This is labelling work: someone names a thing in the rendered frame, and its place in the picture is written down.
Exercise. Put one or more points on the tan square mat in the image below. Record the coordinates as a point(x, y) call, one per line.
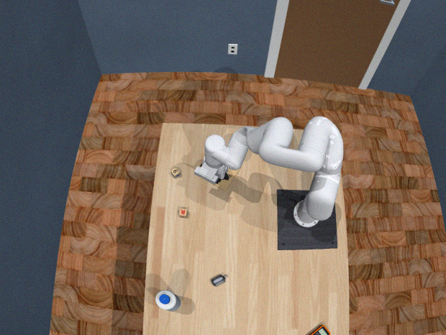
point(224, 184)

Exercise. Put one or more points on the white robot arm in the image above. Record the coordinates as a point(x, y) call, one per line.
point(274, 137)

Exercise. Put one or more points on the small cream letter block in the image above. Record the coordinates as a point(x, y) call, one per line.
point(175, 172)

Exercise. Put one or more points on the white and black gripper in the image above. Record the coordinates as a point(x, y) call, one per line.
point(221, 173)

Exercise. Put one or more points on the small wooden letter block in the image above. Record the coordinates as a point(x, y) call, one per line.
point(183, 213)

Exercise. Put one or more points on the white bottle with blue cap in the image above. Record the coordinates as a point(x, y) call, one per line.
point(166, 300)

